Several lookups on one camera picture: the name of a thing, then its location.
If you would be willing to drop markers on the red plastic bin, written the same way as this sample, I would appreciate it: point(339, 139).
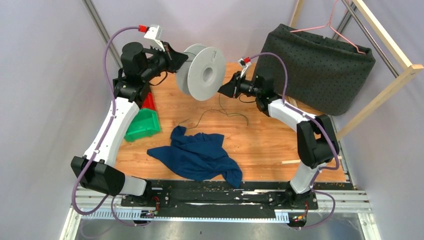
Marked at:
point(149, 102)

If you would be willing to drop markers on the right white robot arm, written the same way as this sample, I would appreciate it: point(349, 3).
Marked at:
point(316, 140)

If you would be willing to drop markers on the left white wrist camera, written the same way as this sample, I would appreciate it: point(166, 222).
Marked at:
point(152, 34)

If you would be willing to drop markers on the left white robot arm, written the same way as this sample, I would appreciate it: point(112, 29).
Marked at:
point(95, 169)

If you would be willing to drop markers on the white cable spool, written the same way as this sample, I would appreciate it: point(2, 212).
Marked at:
point(203, 73)

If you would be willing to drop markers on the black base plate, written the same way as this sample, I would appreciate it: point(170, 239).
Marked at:
point(218, 200)

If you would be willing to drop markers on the dark dotted fabric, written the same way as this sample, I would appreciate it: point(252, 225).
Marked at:
point(323, 73)

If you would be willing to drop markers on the wooden frame rack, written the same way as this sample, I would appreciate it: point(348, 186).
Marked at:
point(385, 123)

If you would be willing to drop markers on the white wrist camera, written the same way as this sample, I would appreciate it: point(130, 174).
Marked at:
point(245, 63)
point(152, 34)

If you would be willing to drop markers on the blue cloth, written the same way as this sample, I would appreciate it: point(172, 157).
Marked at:
point(198, 157)

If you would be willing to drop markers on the aluminium rail frame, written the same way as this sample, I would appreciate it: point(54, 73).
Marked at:
point(124, 208)

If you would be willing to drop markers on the green plastic bin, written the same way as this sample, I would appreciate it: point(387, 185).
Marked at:
point(145, 124)

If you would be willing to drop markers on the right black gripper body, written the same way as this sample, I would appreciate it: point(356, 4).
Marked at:
point(249, 88)

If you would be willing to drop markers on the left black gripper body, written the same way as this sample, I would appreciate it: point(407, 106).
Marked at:
point(157, 62)

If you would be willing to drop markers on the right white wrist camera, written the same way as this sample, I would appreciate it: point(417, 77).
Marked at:
point(245, 63)

